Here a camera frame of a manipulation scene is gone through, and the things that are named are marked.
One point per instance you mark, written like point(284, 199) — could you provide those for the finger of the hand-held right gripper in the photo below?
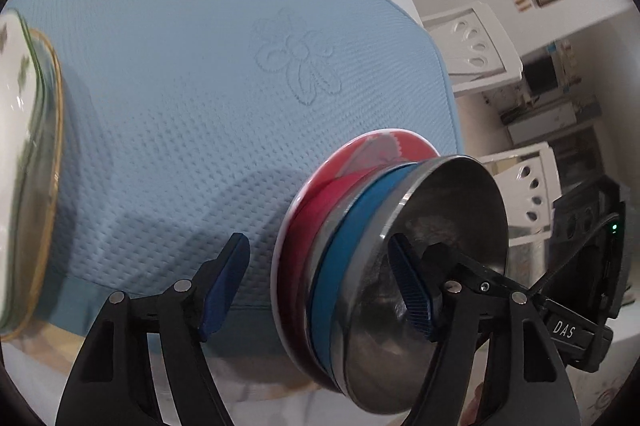
point(475, 268)

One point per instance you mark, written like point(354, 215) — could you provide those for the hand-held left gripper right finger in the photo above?
point(415, 296)

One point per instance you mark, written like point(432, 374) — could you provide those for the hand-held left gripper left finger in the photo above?
point(225, 291)

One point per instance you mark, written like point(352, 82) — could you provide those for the blue steel bowl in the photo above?
point(450, 206)

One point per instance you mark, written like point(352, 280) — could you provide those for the red steel bowl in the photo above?
point(310, 226)

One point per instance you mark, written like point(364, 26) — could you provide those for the pink cartoon bowl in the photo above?
point(370, 150)

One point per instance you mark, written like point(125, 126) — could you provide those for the gold rimmed floral plate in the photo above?
point(50, 206)

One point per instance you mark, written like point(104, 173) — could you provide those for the green rimmed floral plate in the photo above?
point(12, 105)

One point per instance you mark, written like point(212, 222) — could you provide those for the white dining chair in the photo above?
point(475, 45)
point(525, 196)

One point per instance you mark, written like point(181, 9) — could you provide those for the black television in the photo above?
point(541, 73)

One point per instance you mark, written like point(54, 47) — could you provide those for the light blue table mat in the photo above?
point(175, 80)

